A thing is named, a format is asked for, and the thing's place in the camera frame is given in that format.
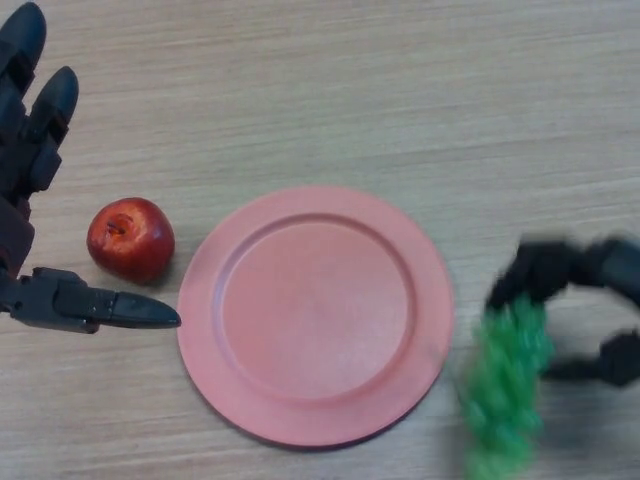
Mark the green grape bunch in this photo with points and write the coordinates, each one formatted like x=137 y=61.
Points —
x=505 y=380

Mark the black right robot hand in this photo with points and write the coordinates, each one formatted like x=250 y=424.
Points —
x=540 y=265

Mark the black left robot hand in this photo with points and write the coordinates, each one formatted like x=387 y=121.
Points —
x=42 y=150

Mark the pink round plate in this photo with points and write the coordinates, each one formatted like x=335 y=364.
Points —
x=315 y=315

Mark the red apple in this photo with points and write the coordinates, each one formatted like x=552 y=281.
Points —
x=132 y=240

